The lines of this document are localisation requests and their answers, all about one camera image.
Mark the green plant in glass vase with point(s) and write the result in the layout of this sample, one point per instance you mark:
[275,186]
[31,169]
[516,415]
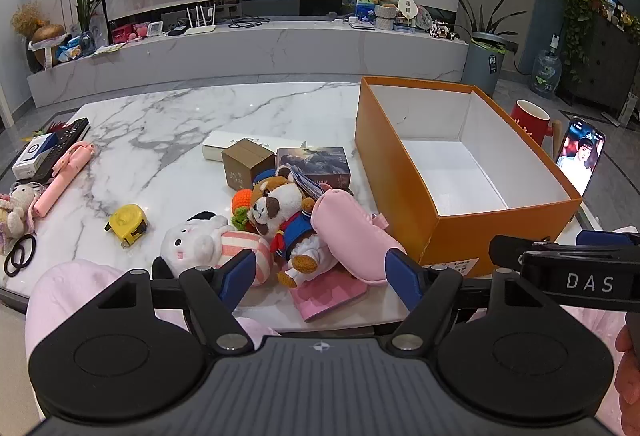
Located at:
[87,20]

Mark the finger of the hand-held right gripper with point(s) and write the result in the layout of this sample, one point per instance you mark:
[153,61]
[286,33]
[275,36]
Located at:
[505,248]
[607,237]

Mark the pink booklet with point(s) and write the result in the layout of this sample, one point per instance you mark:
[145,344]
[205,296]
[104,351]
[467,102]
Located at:
[325,300]

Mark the pink plush pillow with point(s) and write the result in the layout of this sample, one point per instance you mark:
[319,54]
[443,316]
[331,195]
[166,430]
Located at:
[345,231]

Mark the dried flower bunch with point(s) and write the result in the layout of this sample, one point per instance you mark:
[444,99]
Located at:
[29,18]

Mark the grey trash bin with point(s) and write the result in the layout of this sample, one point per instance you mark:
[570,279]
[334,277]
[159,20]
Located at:
[487,60]

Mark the person's right hand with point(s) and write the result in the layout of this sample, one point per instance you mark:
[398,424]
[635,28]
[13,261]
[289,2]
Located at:
[629,361]

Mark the white bunny plush toy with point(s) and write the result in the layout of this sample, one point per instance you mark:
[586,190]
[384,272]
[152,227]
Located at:
[192,241]

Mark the person's pink pajama legs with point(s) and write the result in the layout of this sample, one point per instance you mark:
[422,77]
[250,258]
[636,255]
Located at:
[65,296]

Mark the red mug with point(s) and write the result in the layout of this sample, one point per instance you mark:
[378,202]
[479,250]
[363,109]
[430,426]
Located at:
[529,121]

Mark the white router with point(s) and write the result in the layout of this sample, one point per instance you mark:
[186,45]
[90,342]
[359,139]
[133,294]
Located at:
[200,28]

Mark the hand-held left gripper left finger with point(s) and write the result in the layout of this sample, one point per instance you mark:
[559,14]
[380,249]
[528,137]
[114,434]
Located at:
[238,272]

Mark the raccoon plush toy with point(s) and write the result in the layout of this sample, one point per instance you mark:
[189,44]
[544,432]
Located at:
[275,210]

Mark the yellow tape measure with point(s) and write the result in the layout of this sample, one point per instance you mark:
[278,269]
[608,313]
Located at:
[127,223]

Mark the pink selfie stick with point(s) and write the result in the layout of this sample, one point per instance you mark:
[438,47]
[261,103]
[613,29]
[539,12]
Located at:
[62,176]

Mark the hanging vine plant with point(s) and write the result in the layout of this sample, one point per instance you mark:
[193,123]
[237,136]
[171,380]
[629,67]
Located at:
[580,0]

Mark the marble television console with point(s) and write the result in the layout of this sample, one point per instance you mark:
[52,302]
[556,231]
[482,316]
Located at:
[250,55]

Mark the small black white figurine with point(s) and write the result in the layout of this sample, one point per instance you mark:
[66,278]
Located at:
[442,30]

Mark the dark photo card box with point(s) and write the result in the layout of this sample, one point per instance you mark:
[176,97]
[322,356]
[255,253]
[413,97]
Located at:
[320,160]

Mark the smartphone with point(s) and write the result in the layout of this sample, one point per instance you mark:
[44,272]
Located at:
[580,155]

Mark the small white display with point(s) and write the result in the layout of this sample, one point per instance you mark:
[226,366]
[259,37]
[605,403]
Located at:
[155,28]

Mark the blue picture board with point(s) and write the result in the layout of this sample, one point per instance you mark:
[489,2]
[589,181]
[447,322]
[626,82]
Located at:
[364,0]

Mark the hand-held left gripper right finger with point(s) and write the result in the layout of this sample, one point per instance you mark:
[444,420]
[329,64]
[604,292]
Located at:
[404,275]

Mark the crochet orange toy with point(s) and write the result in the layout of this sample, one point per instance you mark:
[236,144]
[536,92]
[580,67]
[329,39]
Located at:
[242,202]

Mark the brown cube box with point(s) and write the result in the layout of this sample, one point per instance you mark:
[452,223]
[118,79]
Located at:
[247,165]

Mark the dark drawer cabinet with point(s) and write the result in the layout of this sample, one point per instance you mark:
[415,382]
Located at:
[607,60]

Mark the black remote control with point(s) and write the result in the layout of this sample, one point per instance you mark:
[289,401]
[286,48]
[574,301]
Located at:
[72,131]

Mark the white round fan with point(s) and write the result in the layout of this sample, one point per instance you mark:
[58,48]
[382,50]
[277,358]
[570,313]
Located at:
[406,8]

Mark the water jug with pump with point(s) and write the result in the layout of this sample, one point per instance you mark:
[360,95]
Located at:
[547,74]

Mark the green paper sheet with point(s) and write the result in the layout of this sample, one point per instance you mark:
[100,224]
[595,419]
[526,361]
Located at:
[107,49]

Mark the white and blue box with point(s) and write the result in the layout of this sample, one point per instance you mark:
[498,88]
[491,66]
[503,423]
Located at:
[32,155]

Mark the white long box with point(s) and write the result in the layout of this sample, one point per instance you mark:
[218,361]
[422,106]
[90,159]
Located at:
[215,148]

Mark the pink toy box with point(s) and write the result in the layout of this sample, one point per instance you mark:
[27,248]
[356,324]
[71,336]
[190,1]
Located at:
[122,33]

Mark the orange cardboard box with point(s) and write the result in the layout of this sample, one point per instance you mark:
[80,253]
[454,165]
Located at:
[400,176]

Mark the long-leaf potted plant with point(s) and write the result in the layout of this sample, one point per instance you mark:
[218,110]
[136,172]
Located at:
[480,15]

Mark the blue snack bag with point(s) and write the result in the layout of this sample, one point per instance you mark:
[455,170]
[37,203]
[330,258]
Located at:
[70,49]

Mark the small beige plush doll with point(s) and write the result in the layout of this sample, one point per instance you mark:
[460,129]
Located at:
[17,211]

